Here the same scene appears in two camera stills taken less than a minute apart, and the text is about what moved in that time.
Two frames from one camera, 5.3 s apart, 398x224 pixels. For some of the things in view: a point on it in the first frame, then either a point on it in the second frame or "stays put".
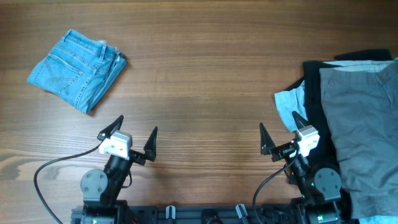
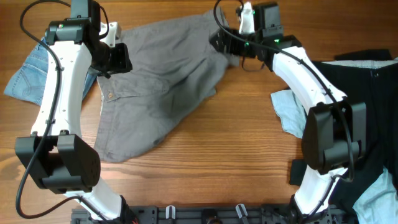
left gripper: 148,149 -> 124,63
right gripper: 267,145 -> 232,47
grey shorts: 362,104 -> 175,66
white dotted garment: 375,66 stays put
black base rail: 291,214 stays put
